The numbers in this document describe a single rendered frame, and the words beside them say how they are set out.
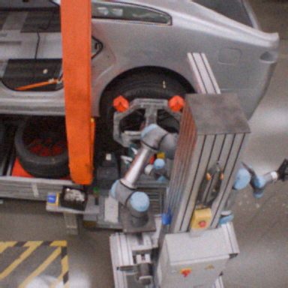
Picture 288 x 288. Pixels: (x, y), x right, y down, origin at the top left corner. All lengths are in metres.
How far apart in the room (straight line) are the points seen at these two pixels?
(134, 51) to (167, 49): 0.24
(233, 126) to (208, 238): 0.80
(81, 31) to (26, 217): 2.05
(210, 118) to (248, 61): 1.50
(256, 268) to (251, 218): 0.54
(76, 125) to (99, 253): 1.24
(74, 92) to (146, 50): 0.69
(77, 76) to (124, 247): 1.15
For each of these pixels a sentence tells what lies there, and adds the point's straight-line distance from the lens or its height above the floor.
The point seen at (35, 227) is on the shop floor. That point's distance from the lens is 3.85.
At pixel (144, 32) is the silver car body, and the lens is 3.04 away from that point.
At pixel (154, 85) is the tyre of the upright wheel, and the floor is 1.18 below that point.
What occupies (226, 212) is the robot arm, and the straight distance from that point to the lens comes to 2.72.
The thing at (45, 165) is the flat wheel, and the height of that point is 0.49.
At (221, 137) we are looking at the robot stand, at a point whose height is 2.01.
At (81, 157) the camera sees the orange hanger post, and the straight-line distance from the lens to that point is 3.17.
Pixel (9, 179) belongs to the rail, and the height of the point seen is 0.39.
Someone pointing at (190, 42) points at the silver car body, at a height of 1.56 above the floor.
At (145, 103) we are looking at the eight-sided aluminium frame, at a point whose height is 1.12.
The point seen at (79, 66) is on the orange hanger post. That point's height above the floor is 1.70.
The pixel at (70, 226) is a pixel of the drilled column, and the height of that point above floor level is 0.14.
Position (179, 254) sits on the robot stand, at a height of 1.23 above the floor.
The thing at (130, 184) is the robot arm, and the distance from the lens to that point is 2.75.
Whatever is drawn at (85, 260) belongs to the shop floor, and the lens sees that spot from 3.65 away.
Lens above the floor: 3.28
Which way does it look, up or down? 48 degrees down
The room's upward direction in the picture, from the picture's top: 5 degrees clockwise
